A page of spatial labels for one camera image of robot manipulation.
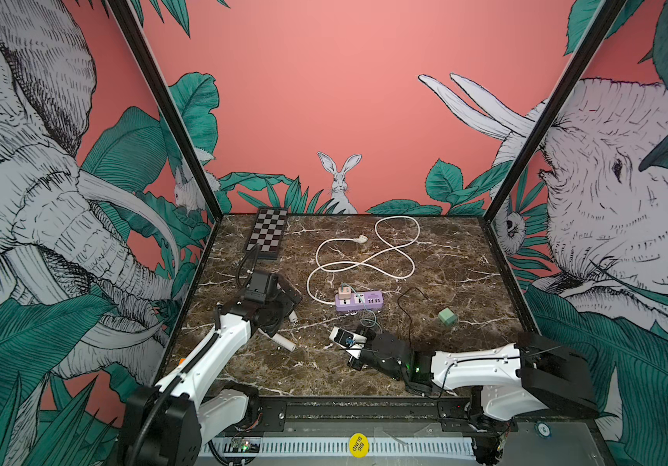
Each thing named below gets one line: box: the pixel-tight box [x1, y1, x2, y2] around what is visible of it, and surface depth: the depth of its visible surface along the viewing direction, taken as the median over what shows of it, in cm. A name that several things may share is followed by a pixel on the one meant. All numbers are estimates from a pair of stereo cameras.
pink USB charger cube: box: [337, 286, 352, 300], surface depth 92 cm
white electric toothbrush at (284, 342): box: [268, 332, 298, 353], surface depth 88 cm
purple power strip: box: [334, 290, 384, 312], surface depth 95 cm
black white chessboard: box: [245, 207, 289, 261], surface depth 113 cm
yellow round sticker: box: [348, 432, 370, 460], surface depth 71 cm
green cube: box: [437, 306, 460, 328], surface depth 92 cm
